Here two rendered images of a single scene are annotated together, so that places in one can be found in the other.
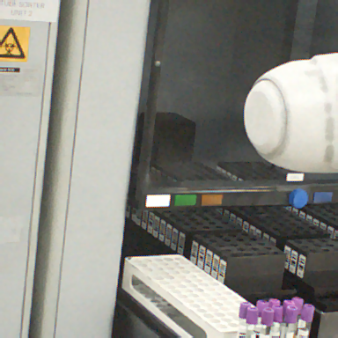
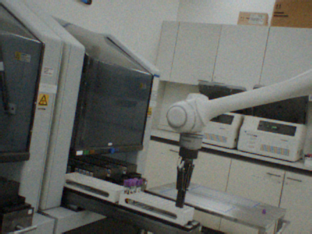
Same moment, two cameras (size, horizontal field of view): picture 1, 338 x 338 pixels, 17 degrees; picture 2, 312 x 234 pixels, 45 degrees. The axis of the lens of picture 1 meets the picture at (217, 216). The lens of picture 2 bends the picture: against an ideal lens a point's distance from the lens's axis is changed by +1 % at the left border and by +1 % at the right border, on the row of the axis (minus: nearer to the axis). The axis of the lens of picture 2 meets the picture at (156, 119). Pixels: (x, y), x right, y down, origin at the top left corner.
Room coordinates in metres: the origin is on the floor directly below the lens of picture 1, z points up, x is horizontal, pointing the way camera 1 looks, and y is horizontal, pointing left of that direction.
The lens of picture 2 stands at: (-0.01, 0.65, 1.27)
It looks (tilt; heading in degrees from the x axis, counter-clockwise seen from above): 3 degrees down; 330
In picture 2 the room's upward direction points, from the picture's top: 10 degrees clockwise
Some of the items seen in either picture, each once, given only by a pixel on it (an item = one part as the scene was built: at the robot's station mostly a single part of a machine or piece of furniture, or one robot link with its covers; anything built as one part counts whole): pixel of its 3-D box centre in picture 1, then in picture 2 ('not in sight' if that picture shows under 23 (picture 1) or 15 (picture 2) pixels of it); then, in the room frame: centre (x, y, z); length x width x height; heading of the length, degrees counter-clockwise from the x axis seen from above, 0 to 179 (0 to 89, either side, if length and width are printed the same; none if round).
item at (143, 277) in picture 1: (195, 309); (93, 187); (1.53, 0.01, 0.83); 0.30 x 0.10 x 0.06; 32
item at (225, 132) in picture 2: not in sight; (221, 114); (3.19, -2.01, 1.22); 0.62 x 0.56 x 0.64; 121
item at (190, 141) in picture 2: not in sight; (190, 141); (1.17, -0.21, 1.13); 0.09 x 0.09 x 0.06
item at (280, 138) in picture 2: not in sight; (276, 122); (2.69, -2.33, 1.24); 0.62 x 0.56 x 0.69; 123
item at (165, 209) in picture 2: not in sight; (155, 207); (1.26, -0.16, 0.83); 0.30 x 0.10 x 0.06; 32
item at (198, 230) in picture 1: (209, 244); (76, 169); (1.80, 0.01, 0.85); 0.12 x 0.02 x 0.06; 123
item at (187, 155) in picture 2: not in sight; (187, 159); (1.17, -0.21, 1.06); 0.08 x 0.07 x 0.09; 122
